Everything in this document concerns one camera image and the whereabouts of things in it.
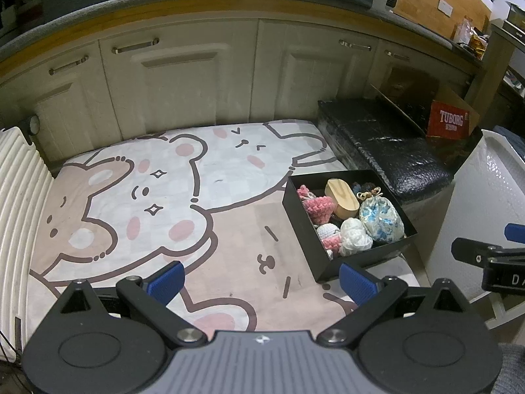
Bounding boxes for light wooden block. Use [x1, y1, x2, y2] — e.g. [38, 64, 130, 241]
[325, 178, 362, 220]

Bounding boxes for cream cabinet door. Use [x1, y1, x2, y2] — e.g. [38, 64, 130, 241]
[0, 43, 124, 165]
[99, 18, 261, 140]
[248, 18, 384, 126]
[367, 41, 480, 103]

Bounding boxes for brown cardboard box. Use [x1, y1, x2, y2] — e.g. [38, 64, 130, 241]
[369, 66, 480, 136]

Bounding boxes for grey wooden post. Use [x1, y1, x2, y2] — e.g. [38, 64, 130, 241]
[463, 20, 516, 128]

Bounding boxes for red cardboard box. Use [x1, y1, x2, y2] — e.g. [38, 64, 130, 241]
[426, 99, 472, 139]

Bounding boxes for pink white crochet doll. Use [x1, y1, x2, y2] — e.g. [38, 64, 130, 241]
[296, 185, 343, 259]

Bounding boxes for person's grey clothing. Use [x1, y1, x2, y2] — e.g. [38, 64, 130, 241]
[494, 342, 525, 394]

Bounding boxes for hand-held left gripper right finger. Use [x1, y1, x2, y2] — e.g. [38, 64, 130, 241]
[318, 263, 478, 347]

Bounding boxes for white textured container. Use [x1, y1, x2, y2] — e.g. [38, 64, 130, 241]
[424, 128, 525, 329]

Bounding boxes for black wrapped long box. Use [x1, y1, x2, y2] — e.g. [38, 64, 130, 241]
[317, 98, 456, 204]

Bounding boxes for black cable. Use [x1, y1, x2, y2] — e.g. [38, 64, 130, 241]
[0, 328, 25, 378]

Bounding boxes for black cardboard box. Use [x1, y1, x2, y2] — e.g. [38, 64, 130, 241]
[282, 169, 418, 284]

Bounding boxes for foil snack packets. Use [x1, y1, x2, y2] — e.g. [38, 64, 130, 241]
[451, 16, 490, 56]

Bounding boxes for grey wood-edged countertop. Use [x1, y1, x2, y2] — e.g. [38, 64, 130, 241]
[0, 0, 487, 75]

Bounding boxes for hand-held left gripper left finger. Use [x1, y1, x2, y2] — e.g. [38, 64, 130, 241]
[45, 261, 208, 347]

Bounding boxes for blue floral fabric pouch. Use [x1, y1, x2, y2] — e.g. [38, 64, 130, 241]
[359, 195, 406, 242]

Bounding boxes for cream ribbed suitcase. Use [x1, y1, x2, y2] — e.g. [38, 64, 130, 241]
[0, 115, 56, 362]

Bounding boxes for white yarn ball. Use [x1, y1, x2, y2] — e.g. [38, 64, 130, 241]
[338, 217, 375, 257]

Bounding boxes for dark brown blue crochet piece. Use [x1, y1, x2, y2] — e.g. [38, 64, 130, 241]
[350, 181, 378, 198]

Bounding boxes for bear printed blanket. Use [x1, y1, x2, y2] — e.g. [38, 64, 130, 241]
[29, 119, 421, 333]

